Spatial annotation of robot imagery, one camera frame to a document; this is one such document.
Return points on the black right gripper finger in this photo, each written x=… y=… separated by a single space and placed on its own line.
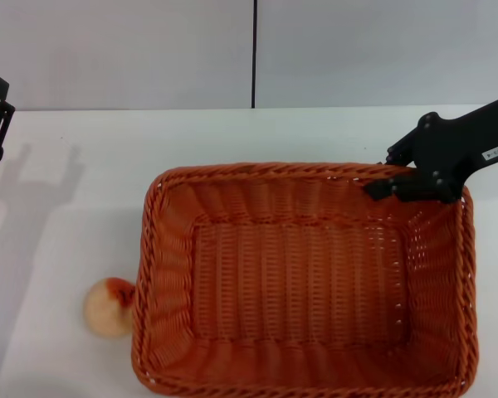
x=403 y=152
x=411 y=190

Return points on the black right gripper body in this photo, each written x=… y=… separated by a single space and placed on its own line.
x=460 y=143

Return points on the orange woven plastic basket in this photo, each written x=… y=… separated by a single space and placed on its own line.
x=299 y=282

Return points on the black vertical wall seam strip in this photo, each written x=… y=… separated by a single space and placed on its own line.
x=255 y=54

